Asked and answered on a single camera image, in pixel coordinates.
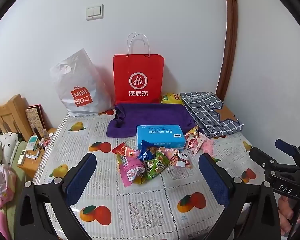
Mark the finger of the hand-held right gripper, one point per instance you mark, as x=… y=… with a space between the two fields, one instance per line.
x=285 y=146
x=262 y=160

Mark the blue snack packet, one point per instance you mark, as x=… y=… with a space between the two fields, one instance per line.
x=145 y=153

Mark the white remote control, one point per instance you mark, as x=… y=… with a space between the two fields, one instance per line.
x=22 y=157

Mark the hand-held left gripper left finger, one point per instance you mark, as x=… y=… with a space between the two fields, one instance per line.
x=81 y=177

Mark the brown wooden door frame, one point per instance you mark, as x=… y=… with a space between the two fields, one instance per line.
x=231 y=30

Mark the pink blanket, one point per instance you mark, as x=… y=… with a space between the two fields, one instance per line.
x=0 y=187

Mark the white light switch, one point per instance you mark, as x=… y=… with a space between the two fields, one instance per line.
x=94 y=12

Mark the green snack packet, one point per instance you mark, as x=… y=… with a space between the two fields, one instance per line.
x=155 y=167

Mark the yellow crispy snack packet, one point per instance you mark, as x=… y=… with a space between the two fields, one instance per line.
x=193 y=130

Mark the fruit print tablecloth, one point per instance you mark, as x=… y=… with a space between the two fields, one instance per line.
x=140 y=210

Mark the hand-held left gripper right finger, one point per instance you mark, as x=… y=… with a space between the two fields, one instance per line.
x=213 y=180

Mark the red candy packet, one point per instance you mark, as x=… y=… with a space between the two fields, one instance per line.
x=121 y=150

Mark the white flower print pillow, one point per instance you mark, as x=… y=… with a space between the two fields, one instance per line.
x=2 y=142

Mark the green white box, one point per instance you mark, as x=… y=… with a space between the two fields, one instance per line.
x=33 y=142

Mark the yellow chips bag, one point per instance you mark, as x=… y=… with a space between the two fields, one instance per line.
x=171 y=98

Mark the strawberry print snack packet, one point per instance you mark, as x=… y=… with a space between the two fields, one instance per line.
x=193 y=143

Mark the white plastic shopping bag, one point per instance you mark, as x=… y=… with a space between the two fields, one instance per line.
x=82 y=80

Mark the person's right hand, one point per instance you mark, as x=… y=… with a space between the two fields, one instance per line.
x=285 y=212

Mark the light pink snack packet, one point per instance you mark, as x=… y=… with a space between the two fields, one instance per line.
x=207 y=146

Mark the grey checked folded cloth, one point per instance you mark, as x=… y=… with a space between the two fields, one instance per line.
x=207 y=112

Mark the patterned notebook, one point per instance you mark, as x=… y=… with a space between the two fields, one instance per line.
x=35 y=117

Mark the purple towel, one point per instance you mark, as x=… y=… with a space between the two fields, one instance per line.
x=152 y=115

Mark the red paper bag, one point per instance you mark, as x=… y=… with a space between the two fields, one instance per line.
x=137 y=67

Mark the wooden headboard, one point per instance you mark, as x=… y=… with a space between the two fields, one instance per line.
x=15 y=110

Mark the pink cartoon snack packet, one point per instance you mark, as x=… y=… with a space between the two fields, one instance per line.
x=176 y=156

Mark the magenta snack packet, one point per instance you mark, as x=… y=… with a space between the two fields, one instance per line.
x=130 y=171

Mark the wooden bedside table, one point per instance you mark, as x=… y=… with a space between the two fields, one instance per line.
x=27 y=166

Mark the blue tissue pack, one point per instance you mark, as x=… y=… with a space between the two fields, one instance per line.
x=160 y=135

